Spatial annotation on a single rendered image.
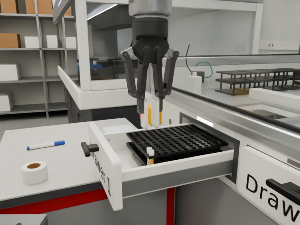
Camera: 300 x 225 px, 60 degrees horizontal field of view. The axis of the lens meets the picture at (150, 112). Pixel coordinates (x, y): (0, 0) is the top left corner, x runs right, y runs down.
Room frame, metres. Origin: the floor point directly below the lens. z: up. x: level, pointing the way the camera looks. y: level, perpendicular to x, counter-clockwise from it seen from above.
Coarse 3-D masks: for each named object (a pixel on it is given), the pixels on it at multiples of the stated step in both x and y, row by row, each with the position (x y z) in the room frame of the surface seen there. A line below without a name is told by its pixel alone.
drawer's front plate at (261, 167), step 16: (240, 160) 0.54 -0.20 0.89; (256, 160) 0.50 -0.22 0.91; (272, 160) 0.47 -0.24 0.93; (240, 176) 0.53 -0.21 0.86; (256, 176) 0.49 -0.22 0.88; (272, 176) 0.45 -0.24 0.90; (288, 176) 0.42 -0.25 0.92; (256, 192) 0.49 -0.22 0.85; (272, 192) 0.45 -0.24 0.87; (272, 208) 0.45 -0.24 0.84; (288, 224) 0.41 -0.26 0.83
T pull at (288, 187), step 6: (270, 180) 0.42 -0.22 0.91; (270, 186) 0.41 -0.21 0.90; (276, 186) 0.40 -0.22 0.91; (282, 186) 0.40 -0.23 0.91; (288, 186) 0.40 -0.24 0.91; (294, 186) 0.40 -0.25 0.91; (282, 192) 0.39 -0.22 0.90; (288, 192) 0.38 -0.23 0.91; (294, 192) 0.38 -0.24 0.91; (288, 198) 0.38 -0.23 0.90; (294, 198) 0.37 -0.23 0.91
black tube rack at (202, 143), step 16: (176, 128) 0.75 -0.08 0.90; (192, 128) 0.75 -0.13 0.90; (128, 144) 0.69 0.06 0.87; (160, 144) 0.62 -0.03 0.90; (176, 144) 0.62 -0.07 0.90; (192, 144) 0.62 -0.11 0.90; (208, 144) 0.62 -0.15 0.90; (224, 144) 0.62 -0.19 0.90; (144, 160) 0.59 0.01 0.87; (160, 160) 0.59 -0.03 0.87
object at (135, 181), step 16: (160, 128) 0.78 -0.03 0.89; (112, 144) 0.72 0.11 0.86; (176, 160) 0.54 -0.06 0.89; (192, 160) 0.54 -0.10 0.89; (208, 160) 0.56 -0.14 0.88; (224, 160) 0.58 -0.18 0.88; (128, 176) 0.49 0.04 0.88; (144, 176) 0.50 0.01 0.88; (160, 176) 0.51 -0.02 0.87; (176, 176) 0.53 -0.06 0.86; (192, 176) 0.54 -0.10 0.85; (208, 176) 0.56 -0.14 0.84; (128, 192) 0.48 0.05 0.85; (144, 192) 0.50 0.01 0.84
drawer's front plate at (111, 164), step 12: (96, 132) 0.63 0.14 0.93; (108, 144) 0.55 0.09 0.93; (96, 156) 0.62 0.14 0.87; (108, 156) 0.49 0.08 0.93; (96, 168) 0.63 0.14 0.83; (108, 168) 0.49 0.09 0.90; (120, 168) 0.46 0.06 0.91; (120, 180) 0.46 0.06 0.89; (120, 192) 0.46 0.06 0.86; (120, 204) 0.46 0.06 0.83
